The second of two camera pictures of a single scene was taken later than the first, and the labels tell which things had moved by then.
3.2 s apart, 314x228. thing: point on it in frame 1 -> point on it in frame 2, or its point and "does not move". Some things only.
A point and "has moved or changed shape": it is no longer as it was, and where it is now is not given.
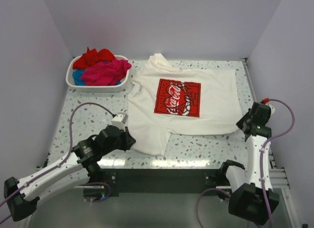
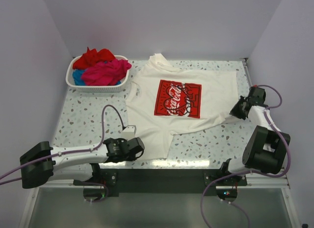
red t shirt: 91,57 does not move
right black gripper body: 246,117 -> 237,110
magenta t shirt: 106,73 does not move
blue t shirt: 77,75 does not move
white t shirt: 164,99 has moved or changed shape
